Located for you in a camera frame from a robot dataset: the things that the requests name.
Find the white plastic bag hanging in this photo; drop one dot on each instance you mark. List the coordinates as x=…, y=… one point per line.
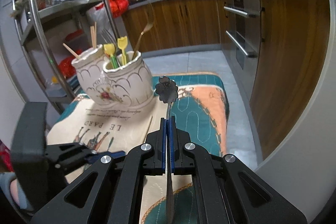
x=97, y=15

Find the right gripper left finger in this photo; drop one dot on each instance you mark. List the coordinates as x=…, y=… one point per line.
x=109, y=191

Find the person left hand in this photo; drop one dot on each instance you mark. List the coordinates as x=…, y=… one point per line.
x=14, y=193

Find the wooden chopstick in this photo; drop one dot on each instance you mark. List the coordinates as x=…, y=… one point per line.
x=71, y=51
x=92, y=30
x=95, y=35

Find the wooden base cabinets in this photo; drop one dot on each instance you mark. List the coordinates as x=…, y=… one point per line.
x=294, y=37

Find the yellow tulip yellow-handled utensil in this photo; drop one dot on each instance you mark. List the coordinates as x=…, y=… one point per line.
x=122, y=45

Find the stainless steel shelving rack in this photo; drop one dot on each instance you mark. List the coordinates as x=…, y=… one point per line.
x=43, y=20

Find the red plastic bag lower shelf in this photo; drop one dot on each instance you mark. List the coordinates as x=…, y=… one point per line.
x=66, y=67

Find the yellow tulip green-handled utensil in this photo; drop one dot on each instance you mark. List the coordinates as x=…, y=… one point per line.
x=110, y=50

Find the white ceramic double utensil holder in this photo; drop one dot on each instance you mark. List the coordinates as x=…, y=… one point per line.
x=130, y=85

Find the silver flower-shaped spoon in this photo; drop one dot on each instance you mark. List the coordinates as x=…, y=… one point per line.
x=167, y=91

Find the built-in steel oven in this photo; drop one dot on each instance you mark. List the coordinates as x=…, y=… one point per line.
x=243, y=37

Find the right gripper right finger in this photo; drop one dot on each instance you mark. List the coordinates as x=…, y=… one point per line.
x=226, y=190

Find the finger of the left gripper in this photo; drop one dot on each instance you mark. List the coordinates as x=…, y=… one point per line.
x=91, y=159

